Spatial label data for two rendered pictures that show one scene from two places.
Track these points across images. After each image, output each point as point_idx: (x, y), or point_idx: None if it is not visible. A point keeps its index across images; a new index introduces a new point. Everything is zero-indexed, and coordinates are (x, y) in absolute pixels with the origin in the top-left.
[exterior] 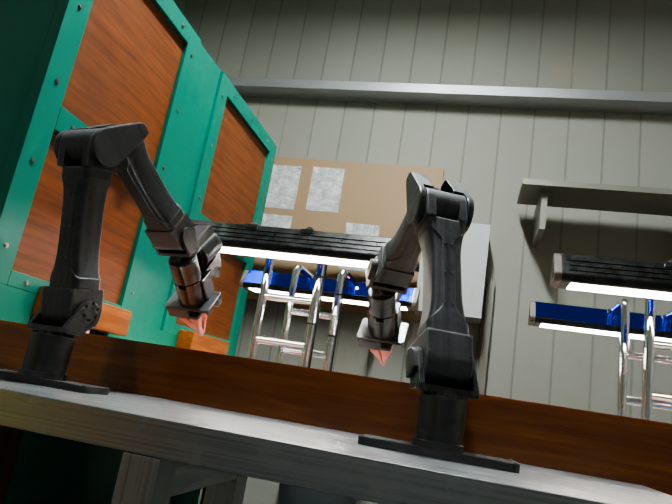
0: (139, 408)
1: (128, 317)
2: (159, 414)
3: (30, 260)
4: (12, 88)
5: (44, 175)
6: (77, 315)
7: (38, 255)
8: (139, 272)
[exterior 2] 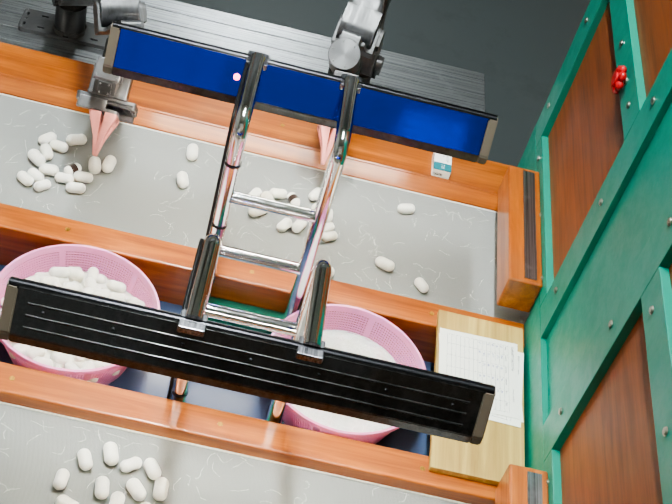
0: (247, 40)
1: (505, 279)
2: (229, 27)
3: (555, 141)
4: None
5: (592, 47)
6: None
7: (558, 141)
8: (570, 267)
